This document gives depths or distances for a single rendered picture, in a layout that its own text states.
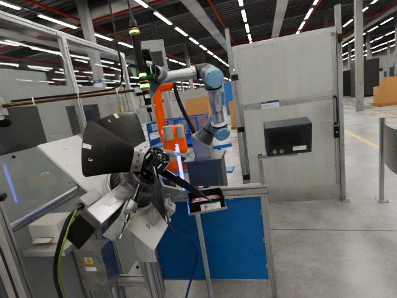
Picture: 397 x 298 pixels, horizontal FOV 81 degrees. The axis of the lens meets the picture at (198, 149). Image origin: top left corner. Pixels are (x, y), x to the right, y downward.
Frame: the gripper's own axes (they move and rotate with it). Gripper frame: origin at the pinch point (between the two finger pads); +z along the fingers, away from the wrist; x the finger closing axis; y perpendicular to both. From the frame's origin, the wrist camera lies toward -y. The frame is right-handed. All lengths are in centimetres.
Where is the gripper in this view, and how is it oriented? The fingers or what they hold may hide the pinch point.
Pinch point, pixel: (137, 63)
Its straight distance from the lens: 119.9
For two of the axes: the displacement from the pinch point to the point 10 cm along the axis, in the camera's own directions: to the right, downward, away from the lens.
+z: -1.8, 2.2, -9.6
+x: -9.7, 1.1, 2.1
